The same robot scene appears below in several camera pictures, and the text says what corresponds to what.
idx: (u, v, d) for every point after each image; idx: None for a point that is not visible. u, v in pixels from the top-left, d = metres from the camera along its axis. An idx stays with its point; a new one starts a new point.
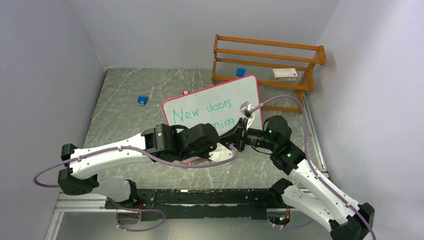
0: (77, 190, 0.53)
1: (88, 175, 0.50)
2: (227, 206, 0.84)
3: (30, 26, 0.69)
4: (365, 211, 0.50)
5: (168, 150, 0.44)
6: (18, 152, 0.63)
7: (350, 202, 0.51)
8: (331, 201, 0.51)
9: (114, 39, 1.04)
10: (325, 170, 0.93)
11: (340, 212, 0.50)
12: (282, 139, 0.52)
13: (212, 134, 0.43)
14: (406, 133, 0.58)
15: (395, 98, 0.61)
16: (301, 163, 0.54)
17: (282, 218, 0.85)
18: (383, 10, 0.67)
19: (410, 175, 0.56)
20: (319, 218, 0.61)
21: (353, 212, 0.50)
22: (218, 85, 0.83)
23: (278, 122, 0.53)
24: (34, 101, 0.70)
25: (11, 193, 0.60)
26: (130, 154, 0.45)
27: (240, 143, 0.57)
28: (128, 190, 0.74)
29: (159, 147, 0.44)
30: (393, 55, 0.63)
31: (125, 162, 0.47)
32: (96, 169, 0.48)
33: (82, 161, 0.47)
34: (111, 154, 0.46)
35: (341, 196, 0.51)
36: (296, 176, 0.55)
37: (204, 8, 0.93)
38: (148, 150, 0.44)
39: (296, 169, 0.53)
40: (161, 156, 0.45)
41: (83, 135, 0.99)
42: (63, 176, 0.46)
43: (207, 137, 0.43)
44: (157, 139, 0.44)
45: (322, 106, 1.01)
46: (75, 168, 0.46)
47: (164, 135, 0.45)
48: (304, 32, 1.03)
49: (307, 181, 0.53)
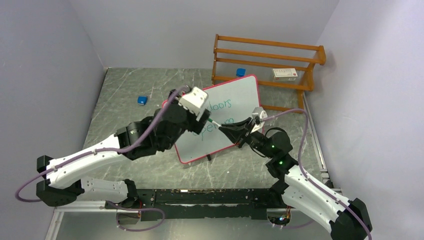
0: (61, 201, 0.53)
1: (67, 184, 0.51)
2: (227, 206, 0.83)
3: (30, 26, 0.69)
4: (356, 206, 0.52)
5: (141, 144, 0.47)
6: (18, 152, 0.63)
7: (339, 198, 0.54)
8: (322, 199, 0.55)
9: (114, 38, 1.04)
10: (325, 170, 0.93)
11: (331, 209, 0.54)
12: (281, 154, 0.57)
13: (174, 115, 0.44)
14: (405, 134, 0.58)
15: (396, 99, 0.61)
16: (293, 169, 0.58)
17: (282, 218, 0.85)
18: (383, 10, 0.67)
19: (410, 175, 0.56)
20: (319, 219, 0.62)
21: (343, 208, 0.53)
22: (218, 85, 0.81)
23: (282, 139, 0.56)
24: (34, 101, 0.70)
25: (11, 193, 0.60)
26: (105, 156, 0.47)
27: (241, 139, 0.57)
28: (124, 190, 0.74)
29: (134, 144, 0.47)
30: (393, 55, 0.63)
31: (102, 164, 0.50)
32: (74, 175, 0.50)
33: (59, 171, 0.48)
34: (88, 159, 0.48)
35: (330, 193, 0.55)
36: (289, 181, 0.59)
37: (204, 8, 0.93)
38: (123, 150, 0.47)
39: (288, 174, 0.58)
40: (138, 152, 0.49)
41: (83, 135, 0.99)
42: (42, 187, 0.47)
43: (168, 120, 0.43)
44: (131, 136, 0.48)
45: (322, 106, 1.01)
46: (52, 179, 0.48)
47: (136, 132, 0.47)
48: (304, 32, 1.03)
49: (299, 184, 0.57)
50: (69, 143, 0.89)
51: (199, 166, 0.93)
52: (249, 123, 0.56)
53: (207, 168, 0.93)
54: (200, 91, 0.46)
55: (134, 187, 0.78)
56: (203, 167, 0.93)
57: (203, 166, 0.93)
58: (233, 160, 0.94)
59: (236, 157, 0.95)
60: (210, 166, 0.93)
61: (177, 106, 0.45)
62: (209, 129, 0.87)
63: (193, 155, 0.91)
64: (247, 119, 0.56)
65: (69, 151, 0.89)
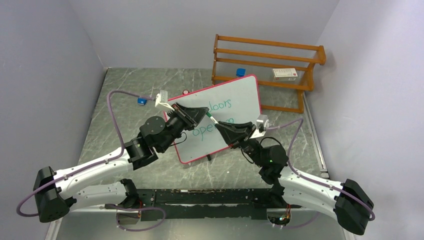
0: (54, 214, 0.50)
1: (71, 194, 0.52)
2: (227, 206, 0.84)
3: (30, 26, 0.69)
4: (349, 187, 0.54)
5: (145, 154, 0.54)
6: (18, 151, 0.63)
7: (331, 184, 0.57)
8: (317, 190, 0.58)
9: (114, 38, 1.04)
10: (326, 170, 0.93)
11: (328, 196, 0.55)
12: (278, 166, 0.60)
13: (156, 127, 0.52)
14: (406, 133, 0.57)
15: (397, 99, 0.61)
16: (283, 171, 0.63)
17: (282, 218, 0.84)
18: (382, 10, 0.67)
19: (411, 175, 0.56)
20: (325, 210, 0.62)
21: (339, 192, 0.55)
22: (218, 85, 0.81)
23: (279, 152, 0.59)
24: (35, 100, 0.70)
25: (11, 193, 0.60)
26: (117, 164, 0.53)
27: (236, 142, 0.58)
28: (121, 189, 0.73)
29: (141, 155, 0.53)
30: (393, 55, 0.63)
31: (111, 173, 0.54)
32: (83, 184, 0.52)
33: (69, 179, 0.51)
34: (99, 168, 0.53)
35: (323, 182, 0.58)
36: (285, 183, 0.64)
37: (204, 8, 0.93)
38: (132, 159, 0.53)
39: (280, 177, 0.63)
40: (144, 161, 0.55)
41: (83, 135, 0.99)
42: (50, 196, 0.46)
43: (153, 134, 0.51)
44: (136, 149, 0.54)
45: (322, 106, 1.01)
46: (63, 186, 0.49)
47: (139, 145, 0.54)
48: (304, 32, 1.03)
49: (293, 183, 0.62)
50: (69, 143, 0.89)
51: (199, 166, 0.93)
52: (250, 128, 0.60)
53: (207, 168, 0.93)
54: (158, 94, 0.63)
55: (132, 184, 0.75)
56: (203, 167, 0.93)
57: (203, 166, 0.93)
58: (233, 161, 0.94)
59: (236, 157, 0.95)
60: (210, 166, 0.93)
61: (153, 118, 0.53)
62: (209, 129, 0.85)
63: (192, 155, 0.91)
64: (249, 123, 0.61)
65: (70, 150, 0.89)
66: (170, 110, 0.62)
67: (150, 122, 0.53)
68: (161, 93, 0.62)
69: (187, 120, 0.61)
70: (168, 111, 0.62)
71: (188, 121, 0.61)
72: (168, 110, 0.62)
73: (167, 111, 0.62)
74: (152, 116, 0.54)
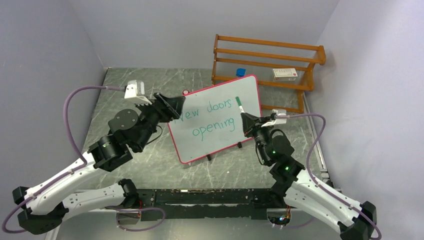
0: (45, 227, 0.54)
1: (50, 208, 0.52)
2: (227, 206, 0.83)
3: (30, 26, 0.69)
4: (368, 210, 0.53)
5: (116, 154, 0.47)
6: (18, 151, 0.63)
7: (352, 204, 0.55)
8: (335, 205, 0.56)
9: (114, 38, 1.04)
10: (325, 170, 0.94)
11: (346, 215, 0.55)
12: (285, 158, 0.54)
13: (127, 122, 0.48)
14: (405, 134, 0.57)
15: (396, 99, 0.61)
16: (301, 174, 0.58)
17: (282, 218, 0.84)
18: (382, 9, 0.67)
19: (411, 175, 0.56)
20: (327, 220, 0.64)
21: (357, 214, 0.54)
22: (218, 85, 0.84)
23: (282, 142, 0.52)
24: (34, 100, 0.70)
25: (11, 193, 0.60)
26: (83, 174, 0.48)
27: (251, 130, 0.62)
28: (119, 190, 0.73)
29: (110, 155, 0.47)
30: (393, 55, 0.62)
31: (82, 182, 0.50)
32: (55, 199, 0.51)
33: (37, 197, 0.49)
34: (66, 180, 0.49)
35: (343, 199, 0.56)
36: (298, 187, 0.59)
37: (204, 8, 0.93)
38: (99, 164, 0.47)
39: (296, 181, 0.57)
40: (115, 163, 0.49)
41: (83, 135, 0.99)
42: (24, 217, 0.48)
43: (122, 128, 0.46)
44: (104, 149, 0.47)
45: (322, 106, 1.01)
46: (33, 205, 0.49)
47: (109, 144, 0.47)
48: (304, 32, 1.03)
49: (309, 190, 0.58)
50: (69, 142, 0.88)
51: (199, 166, 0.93)
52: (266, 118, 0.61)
53: (207, 168, 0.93)
54: (129, 84, 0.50)
55: (131, 182, 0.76)
56: (203, 167, 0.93)
57: (203, 166, 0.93)
58: (233, 160, 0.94)
59: (236, 157, 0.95)
60: (210, 166, 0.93)
61: (125, 112, 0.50)
62: (209, 129, 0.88)
63: (192, 155, 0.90)
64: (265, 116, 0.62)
65: (70, 151, 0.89)
66: (146, 102, 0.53)
67: (120, 116, 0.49)
68: (133, 84, 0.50)
69: (165, 111, 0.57)
70: (145, 103, 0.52)
71: (164, 113, 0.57)
72: (143, 102, 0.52)
73: (142, 103, 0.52)
74: (123, 111, 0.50)
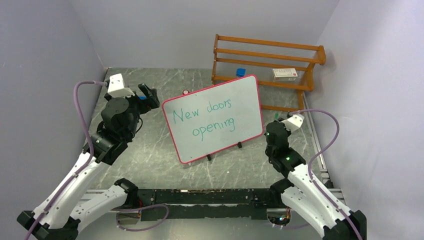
0: None
1: (67, 220, 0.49)
2: (227, 206, 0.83)
3: (30, 26, 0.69)
4: (356, 219, 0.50)
5: (113, 144, 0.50)
6: (18, 151, 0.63)
7: (340, 206, 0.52)
8: (322, 203, 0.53)
9: (114, 38, 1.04)
10: (325, 170, 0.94)
11: (330, 215, 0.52)
12: (279, 141, 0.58)
13: (118, 107, 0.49)
14: (406, 134, 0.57)
15: (396, 100, 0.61)
16: (299, 166, 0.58)
17: (282, 218, 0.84)
18: (382, 9, 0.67)
19: (411, 176, 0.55)
20: (313, 222, 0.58)
21: (343, 217, 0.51)
22: (218, 85, 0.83)
23: (276, 126, 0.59)
24: (34, 100, 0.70)
25: (12, 193, 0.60)
26: (88, 171, 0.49)
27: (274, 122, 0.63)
28: (119, 191, 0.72)
29: (108, 147, 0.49)
30: (393, 56, 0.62)
31: (89, 182, 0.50)
32: (69, 207, 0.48)
33: (50, 210, 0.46)
34: (73, 185, 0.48)
35: (333, 199, 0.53)
36: (293, 180, 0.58)
37: (204, 8, 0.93)
38: (100, 157, 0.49)
39: (292, 172, 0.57)
40: (114, 153, 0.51)
41: (83, 135, 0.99)
42: (43, 235, 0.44)
43: (117, 113, 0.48)
44: (101, 143, 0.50)
45: (322, 106, 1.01)
46: (49, 219, 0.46)
47: (102, 138, 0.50)
48: (304, 32, 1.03)
49: (302, 183, 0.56)
50: (69, 142, 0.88)
51: (199, 166, 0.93)
52: None
53: (207, 168, 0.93)
54: (112, 78, 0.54)
55: (128, 181, 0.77)
56: (203, 167, 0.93)
57: (202, 166, 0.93)
58: (233, 160, 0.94)
59: (236, 157, 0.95)
60: (210, 165, 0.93)
61: (114, 100, 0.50)
62: (209, 129, 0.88)
63: (192, 155, 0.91)
64: None
65: (70, 150, 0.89)
66: (129, 94, 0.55)
67: (109, 103, 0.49)
68: (117, 76, 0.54)
69: (141, 105, 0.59)
70: (129, 94, 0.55)
71: (142, 104, 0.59)
72: (128, 94, 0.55)
73: (126, 95, 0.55)
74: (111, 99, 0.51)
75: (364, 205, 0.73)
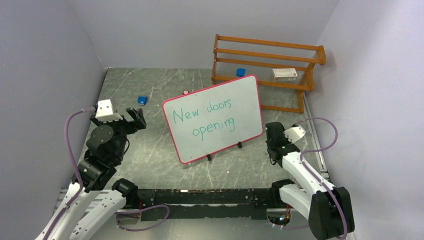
0: None
1: None
2: (227, 206, 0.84)
3: (30, 26, 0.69)
4: (337, 192, 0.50)
5: (101, 171, 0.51)
6: (18, 150, 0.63)
7: (323, 181, 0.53)
8: (307, 179, 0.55)
9: (114, 38, 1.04)
10: (325, 170, 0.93)
11: (312, 188, 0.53)
12: (274, 132, 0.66)
13: (103, 136, 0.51)
14: (407, 134, 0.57)
15: (397, 100, 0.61)
16: (292, 153, 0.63)
17: (282, 218, 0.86)
18: (382, 10, 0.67)
19: (412, 176, 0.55)
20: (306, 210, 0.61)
21: (324, 189, 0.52)
22: (218, 84, 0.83)
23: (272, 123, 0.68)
24: (34, 99, 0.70)
25: (10, 193, 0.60)
26: (79, 201, 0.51)
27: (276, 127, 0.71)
28: (116, 195, 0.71)
29: (96, 174, 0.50)
30: (393, 56, 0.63)
31: (80, 211, 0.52)
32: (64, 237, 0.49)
33: None
34: (66, 216, 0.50)
35: (317, 176, 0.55)
36: (286, 166, 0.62)
37: (204, 8, 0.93)
38: (90, 184, 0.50)
39: (285, 156, 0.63)
40: (103, 180, 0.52)
41: (83, 135, 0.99)
42: None
43: (103, 141, 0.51)
44: (88, 171, 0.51)
45: (322, 106, 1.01)
46: None
47: (90, 166, 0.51)
48: (304, 32, 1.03)
49: (293, 166, 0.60)
50: (69, 142, 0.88)
51: (199, 166, 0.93)
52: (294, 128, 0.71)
53: (207, 168, 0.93)
54: (100, 103, 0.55)
55: (124, 181, 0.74)
56: (203, 167, 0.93)
57: (202, 166, 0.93)
58: (233, 160, 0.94)
59: (236, 157, 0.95)
60: (210, 166, 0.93)
61: (98, 129, 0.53)
62: (209, 129, 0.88)
63: (192, 155, 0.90)
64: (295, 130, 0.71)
65: None
66: (117, 118, 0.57)
67: (94, 133, 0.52)
68: (106, 102, 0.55)
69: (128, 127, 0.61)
70: (117, 117, 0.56)
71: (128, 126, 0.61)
72: (115, 118, 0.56)
73: (113, 118, 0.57)
74: (94, 129, 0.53)
75: (364, 205, 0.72)
